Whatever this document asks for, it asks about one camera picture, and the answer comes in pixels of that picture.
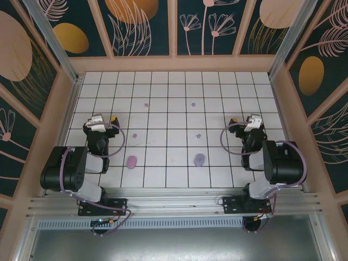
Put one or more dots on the pink earbud charging case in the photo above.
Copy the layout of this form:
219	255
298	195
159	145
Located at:
131	162

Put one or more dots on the purple earbud charging case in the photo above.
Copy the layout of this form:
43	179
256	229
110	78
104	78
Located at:
199	160

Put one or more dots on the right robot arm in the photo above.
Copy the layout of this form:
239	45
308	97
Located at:
285	166

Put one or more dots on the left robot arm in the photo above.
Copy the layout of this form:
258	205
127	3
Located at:
59	168

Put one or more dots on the grey sheet metal panel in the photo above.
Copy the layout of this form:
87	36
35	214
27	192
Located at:
174	247

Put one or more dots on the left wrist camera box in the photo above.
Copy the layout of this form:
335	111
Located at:
95	121

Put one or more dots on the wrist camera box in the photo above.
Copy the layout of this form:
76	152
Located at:
95	121
255	121

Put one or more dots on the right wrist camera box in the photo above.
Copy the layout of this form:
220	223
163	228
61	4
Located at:
255	121

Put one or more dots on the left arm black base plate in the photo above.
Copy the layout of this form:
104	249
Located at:
119	204

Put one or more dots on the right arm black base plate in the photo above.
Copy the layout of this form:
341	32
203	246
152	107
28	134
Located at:
231	204

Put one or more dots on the aluminium corner post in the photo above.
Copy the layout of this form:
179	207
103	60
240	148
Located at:
54	40
288	40

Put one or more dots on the aluminium mounting rail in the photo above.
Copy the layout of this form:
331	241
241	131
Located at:
174	201

